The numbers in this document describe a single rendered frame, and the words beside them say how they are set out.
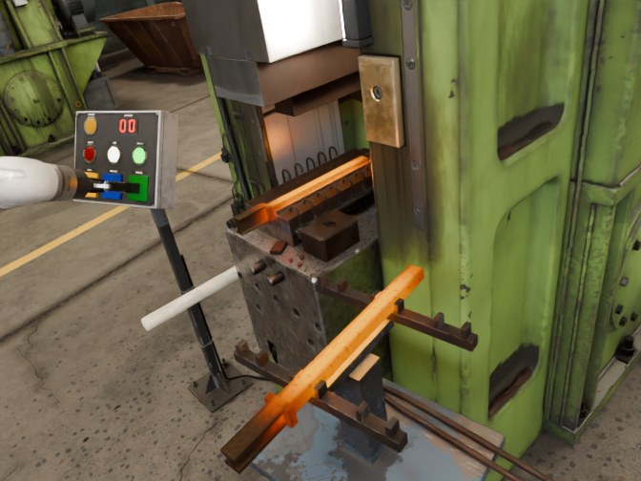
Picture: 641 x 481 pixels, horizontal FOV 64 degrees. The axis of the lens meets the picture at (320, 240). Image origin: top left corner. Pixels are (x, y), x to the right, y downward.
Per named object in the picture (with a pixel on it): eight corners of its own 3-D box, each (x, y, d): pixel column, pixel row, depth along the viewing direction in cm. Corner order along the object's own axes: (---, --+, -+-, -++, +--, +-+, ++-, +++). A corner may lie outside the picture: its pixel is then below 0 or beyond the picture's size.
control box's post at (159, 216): (219, 391, 214) (132, 150, 157) (215, 386, 216) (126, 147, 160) (227, 386, 216) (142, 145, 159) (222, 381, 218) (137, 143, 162)
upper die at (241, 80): (264, 107, 109) (255, 61, 104) (216, 96, 122) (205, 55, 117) (397, 55, 130) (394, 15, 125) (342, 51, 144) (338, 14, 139)
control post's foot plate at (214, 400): (212, 415, 203) (205, 400, 199) (185, 387, 218) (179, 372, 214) (256, 384, 214) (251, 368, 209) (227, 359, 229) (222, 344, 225)
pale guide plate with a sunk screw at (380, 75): (398, 148, 101) (391, 60, 92) (365, 140, 107) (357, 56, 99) (404, 144, 102) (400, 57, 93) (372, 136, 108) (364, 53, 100)
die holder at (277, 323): (339, 413, 137) (313, 280, 114) (258, 348, 164) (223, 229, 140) (464, 306, 166) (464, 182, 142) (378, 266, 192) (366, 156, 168)
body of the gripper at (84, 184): (54, 198, 130) (85, 198, 138) (78, 199, 127) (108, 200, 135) (55, 167, 129) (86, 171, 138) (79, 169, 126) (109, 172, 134)
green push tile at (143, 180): (146, 202, 148) (148, 176, 148) (127, 200, 151) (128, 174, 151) (151, 202, 150) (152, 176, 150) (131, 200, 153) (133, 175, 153)
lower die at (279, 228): (294, 247, 127) (287, 218, 123) (248, 223, 141) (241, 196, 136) (404, 181, 148) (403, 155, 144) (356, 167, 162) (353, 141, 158)
